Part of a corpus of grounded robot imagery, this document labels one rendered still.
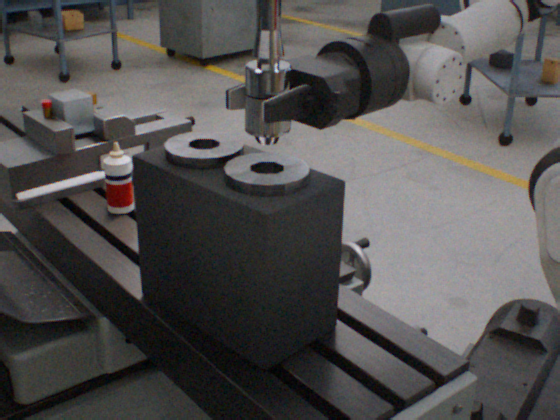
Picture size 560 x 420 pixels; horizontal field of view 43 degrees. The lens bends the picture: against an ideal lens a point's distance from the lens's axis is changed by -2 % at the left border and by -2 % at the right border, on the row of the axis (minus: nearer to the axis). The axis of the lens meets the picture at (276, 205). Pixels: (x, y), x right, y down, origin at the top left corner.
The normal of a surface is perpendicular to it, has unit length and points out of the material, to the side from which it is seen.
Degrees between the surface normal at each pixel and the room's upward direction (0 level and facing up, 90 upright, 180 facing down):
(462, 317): 0
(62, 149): 90
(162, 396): 90
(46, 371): 90
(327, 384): 0
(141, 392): 90
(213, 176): 0
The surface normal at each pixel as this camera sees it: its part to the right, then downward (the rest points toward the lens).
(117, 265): 0.02, -0.90
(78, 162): 0.65, 0.33
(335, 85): 0.50, -0.41
